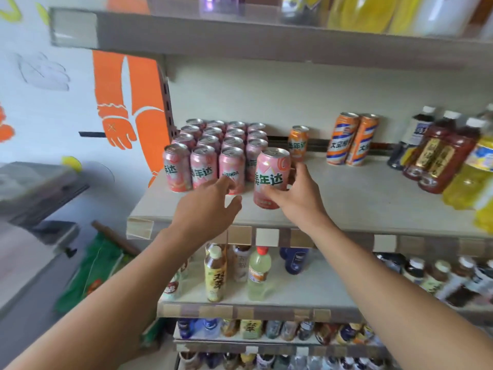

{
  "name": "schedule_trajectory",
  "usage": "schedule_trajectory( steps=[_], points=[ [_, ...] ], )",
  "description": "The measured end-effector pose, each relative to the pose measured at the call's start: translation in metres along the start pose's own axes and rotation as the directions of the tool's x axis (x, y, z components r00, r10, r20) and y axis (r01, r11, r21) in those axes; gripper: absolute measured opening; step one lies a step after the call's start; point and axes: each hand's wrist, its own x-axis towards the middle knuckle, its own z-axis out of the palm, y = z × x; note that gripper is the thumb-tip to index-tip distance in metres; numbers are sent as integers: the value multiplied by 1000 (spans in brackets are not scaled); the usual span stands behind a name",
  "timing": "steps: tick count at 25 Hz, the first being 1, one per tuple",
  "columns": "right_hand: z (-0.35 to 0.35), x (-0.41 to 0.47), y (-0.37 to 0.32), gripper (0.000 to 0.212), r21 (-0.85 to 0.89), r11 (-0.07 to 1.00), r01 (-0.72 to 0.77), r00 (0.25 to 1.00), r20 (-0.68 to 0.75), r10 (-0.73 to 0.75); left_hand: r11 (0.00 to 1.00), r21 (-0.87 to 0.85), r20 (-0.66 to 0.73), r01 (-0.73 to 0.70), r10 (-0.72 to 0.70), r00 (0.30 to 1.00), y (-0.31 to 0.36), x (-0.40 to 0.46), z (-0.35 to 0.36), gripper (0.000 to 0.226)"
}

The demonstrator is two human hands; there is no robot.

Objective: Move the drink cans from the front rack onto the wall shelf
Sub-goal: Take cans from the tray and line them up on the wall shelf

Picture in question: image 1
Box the person's left hand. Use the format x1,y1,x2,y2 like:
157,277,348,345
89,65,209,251
169,176,243,247

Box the group of capped tea bottles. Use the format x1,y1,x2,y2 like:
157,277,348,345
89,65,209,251
375,252,493,309

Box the yellow round disc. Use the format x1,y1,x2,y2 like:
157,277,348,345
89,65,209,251
61,156,83,173

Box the row of tall drink bottles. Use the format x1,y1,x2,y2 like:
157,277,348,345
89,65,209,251
387,103,493,234

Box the pale green drink bottle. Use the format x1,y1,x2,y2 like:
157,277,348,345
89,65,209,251
246,246,272,301

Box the white paper notice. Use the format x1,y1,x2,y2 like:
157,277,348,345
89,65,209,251
0,223,62,305

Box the small clear bottle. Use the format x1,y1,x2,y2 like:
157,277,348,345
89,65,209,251
231,244,253,283

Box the person's right forearm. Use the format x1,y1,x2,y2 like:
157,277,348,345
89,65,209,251
308,219,493,370

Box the tall orange striped can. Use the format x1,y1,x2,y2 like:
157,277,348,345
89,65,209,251
346,113,381,167
326,112,361,166

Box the clear round disc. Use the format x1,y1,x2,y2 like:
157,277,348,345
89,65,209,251
81,161,116,183

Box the pink can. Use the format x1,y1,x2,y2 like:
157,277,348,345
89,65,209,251
253,147,292,210

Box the person's right hand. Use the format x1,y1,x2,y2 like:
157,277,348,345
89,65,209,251
263,162,334,236

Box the row of red cans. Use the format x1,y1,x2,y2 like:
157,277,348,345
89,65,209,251
163,118,270,195

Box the yellow label tea bottle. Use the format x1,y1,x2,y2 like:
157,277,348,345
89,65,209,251
204,244,228,303

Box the steel counter machine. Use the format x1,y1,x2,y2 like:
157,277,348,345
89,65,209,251
0,221,80,317

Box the cluster of white milk bottles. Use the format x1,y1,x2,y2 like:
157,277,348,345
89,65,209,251
161,260,189,301

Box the dark blue round bottle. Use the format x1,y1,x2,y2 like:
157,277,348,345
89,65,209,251
279,247,311,275

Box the rows of small bottles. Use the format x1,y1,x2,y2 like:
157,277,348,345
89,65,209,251
175,319,390,370

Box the small orange can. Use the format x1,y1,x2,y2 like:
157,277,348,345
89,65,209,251
288,125,310,162

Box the clear food display cover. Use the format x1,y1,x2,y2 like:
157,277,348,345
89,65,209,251
0,161,90,228

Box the wooden stick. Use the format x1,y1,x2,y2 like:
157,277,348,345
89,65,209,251
91,220,141,257

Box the person's left forearm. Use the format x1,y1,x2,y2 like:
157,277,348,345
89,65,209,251
6,227,216,370

